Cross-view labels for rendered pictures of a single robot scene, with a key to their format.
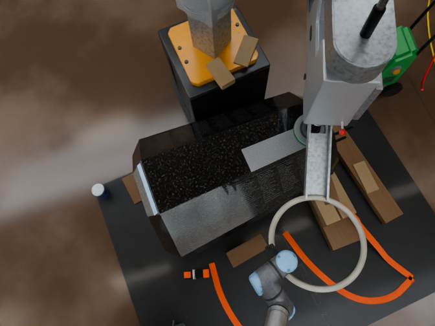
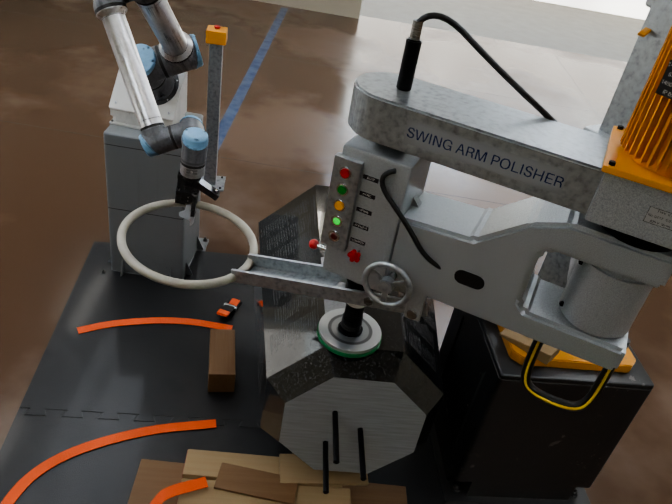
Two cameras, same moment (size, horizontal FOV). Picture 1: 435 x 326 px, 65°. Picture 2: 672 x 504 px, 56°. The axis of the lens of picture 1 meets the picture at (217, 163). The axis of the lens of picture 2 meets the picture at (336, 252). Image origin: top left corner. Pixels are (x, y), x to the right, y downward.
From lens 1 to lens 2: 238 cm
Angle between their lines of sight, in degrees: 59
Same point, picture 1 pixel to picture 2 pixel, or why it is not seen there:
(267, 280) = (189, 121)
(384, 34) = (395, 96)
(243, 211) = not seen: hidden behind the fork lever
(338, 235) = (157, 479)
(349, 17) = (435, 91)
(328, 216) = (200, 458)
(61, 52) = not seen: hidden behind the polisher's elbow
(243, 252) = (222, 346)
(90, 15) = not seen: outside the picture
